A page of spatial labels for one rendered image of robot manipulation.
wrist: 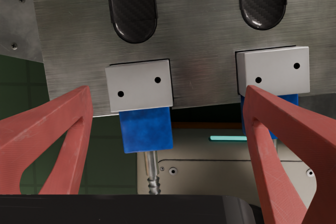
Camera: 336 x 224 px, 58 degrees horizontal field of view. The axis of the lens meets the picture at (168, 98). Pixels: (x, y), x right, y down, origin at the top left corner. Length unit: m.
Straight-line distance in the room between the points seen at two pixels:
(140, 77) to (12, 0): 0.17
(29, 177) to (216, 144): 0.76
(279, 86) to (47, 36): 0.19
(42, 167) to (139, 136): 1.06
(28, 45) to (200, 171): 0.67
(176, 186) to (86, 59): 0.70
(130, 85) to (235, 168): 0.72
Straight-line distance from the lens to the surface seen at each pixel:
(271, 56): 0.25
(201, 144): 0.90
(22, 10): 0.35
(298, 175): 0.99
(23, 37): 0.35
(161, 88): 0.24
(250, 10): 0.28
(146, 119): 0.26
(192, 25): 0.26
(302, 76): 0.26
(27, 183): 1.35
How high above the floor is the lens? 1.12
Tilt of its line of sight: 81 degrees down
